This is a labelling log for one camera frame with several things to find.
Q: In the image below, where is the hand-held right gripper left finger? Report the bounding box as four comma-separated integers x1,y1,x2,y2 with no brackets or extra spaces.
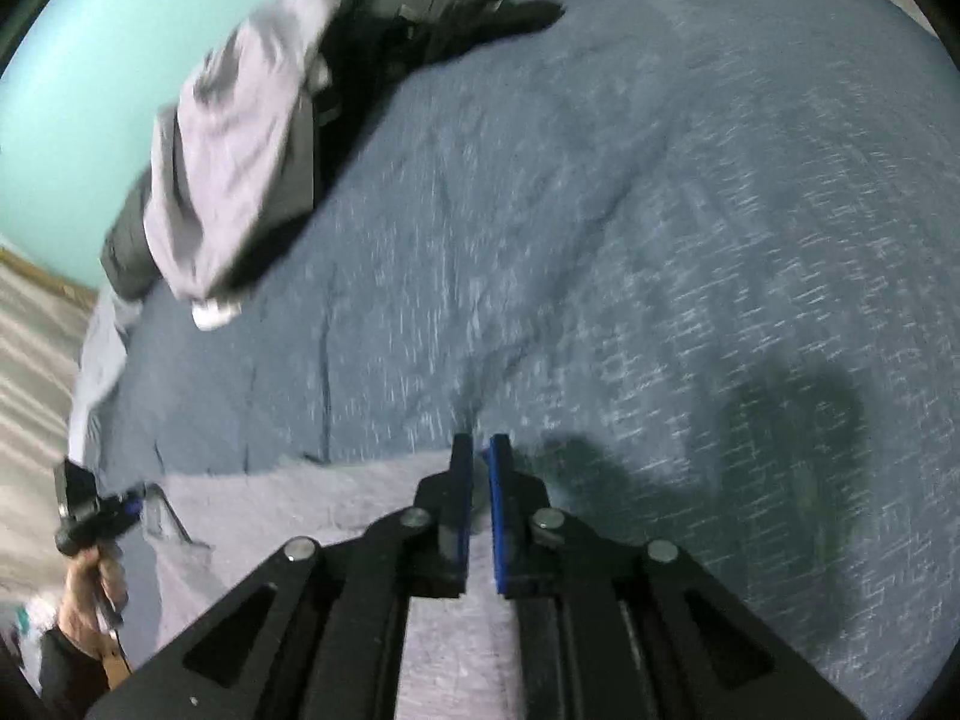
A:
85,430,475,720

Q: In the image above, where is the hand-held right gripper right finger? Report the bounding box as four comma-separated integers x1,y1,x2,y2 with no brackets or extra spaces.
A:
487,431,865,720

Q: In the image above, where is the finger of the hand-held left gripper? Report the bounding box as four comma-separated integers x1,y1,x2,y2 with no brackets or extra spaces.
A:
112,489,146,535

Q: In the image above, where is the grey knit sweater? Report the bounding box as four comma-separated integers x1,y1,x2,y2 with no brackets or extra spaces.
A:
139,450,520,720

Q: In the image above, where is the person's left forearm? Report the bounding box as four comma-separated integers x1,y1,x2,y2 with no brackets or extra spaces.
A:
37,626,115,720

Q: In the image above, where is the person's left hand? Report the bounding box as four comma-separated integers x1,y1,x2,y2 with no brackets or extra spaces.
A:
56,546,130,659

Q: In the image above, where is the pale striped curtain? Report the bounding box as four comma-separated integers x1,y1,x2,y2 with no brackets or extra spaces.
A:
0,262,95,602

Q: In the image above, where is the light blue sheet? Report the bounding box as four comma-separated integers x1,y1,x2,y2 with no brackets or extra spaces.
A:
67,289,148,467

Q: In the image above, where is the small white garment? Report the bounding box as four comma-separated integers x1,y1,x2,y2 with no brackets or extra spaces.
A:
191,298,242,332

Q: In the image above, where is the blue patterned bedspread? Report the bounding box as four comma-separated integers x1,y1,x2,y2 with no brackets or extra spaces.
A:
94,0,960,720

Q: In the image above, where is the lavender garment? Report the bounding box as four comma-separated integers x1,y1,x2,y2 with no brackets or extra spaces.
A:
146,0,343,302

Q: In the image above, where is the black garment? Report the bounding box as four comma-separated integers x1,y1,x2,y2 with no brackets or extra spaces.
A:
225,0,568,295

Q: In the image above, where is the wooden window frame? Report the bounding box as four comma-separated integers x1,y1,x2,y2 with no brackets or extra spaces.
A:
0,247,100,302

